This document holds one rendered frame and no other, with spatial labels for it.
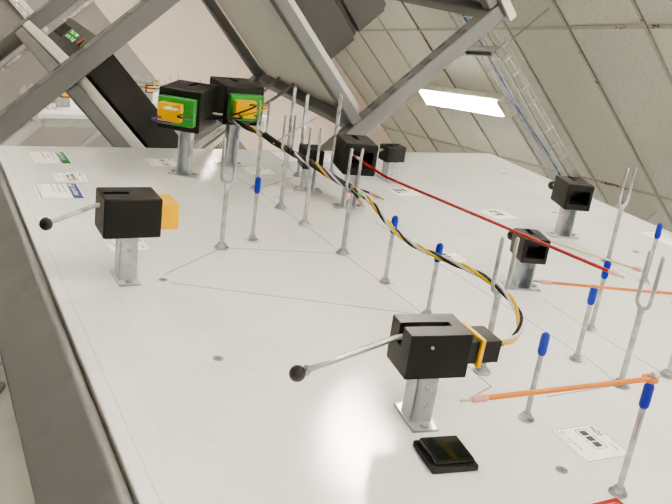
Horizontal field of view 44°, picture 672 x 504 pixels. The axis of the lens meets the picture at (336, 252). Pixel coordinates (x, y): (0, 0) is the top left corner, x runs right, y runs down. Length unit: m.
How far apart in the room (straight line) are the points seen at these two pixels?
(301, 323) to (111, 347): 0.20
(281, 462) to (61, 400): 0.20
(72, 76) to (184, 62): 6.68
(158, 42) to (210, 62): 0.52
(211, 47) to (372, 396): 7.57
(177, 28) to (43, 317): 7.38
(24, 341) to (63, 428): 0.17
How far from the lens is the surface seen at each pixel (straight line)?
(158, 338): 0.81
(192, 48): 8.20
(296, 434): 0.68
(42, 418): 0.73
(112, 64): 1.58
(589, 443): 0.76
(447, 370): 0.69
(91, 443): 0.66
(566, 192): 1.29
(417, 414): 0.72
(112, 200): 0.88
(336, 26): 1.75
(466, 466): 0.67
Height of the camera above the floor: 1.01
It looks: 7 degrees up
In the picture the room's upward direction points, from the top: 49 degrees clockwise
